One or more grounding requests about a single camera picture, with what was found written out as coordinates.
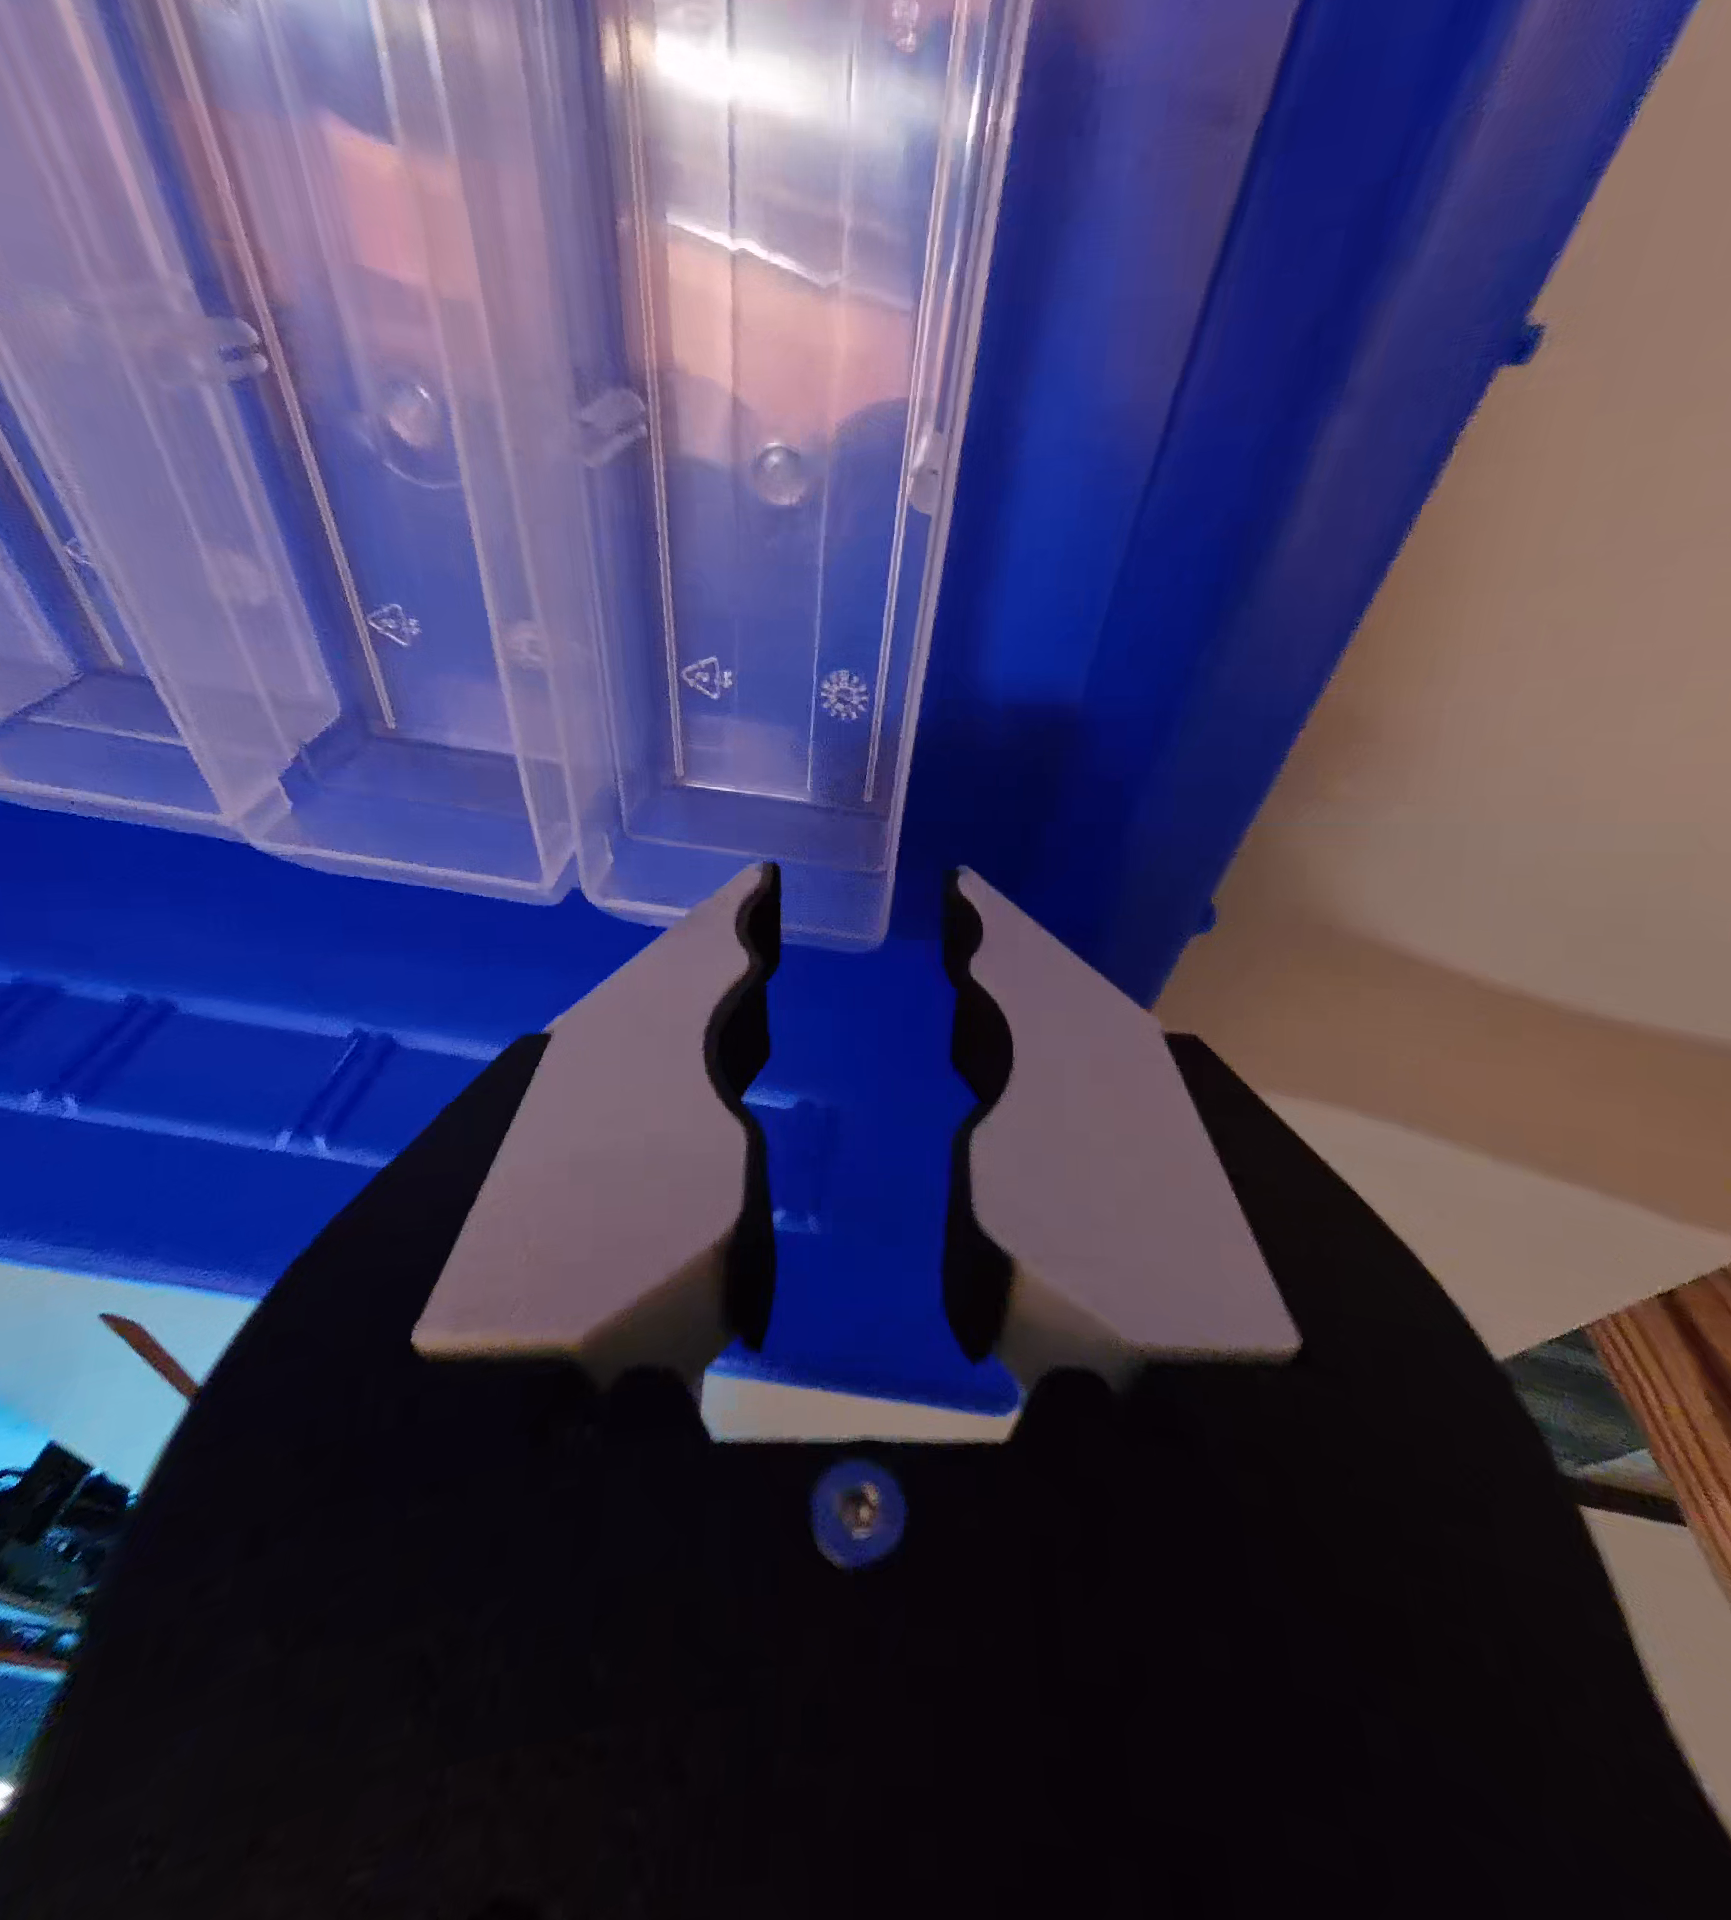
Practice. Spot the pale desk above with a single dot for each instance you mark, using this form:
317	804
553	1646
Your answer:
1556	751

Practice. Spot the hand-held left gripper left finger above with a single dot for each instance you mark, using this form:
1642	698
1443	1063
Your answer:
581	1184

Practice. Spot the clear plastic drawer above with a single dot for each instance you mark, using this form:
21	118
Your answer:
777	374
415	450
131	525

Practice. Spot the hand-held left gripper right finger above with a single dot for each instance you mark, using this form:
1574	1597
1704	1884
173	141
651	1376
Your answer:
1121	1184

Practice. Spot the blue plastic bin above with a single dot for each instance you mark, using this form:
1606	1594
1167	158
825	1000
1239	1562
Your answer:
1107	450

